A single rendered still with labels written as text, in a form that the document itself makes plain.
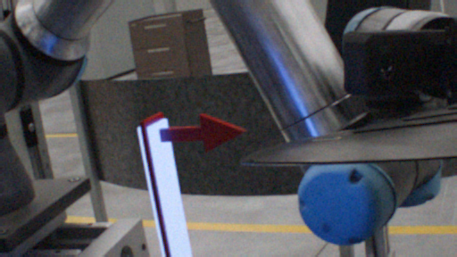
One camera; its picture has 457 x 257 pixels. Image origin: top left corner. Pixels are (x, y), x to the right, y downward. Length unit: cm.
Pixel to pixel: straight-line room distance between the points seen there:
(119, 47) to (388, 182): 987
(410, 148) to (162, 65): 696
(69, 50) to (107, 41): 928
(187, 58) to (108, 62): 319
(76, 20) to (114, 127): 179
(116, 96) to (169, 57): 462
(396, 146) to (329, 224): 26
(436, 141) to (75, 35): 64
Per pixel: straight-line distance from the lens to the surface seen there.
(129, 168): 267
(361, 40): 51
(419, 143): 35
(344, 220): 59
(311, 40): 60
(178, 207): 48
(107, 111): 268
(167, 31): 719
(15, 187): 89
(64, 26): 91
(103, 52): 1012
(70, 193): 93
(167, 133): 46
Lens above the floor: 128
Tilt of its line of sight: 12 degrees down
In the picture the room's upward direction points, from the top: 9 degrees counter-clockwise
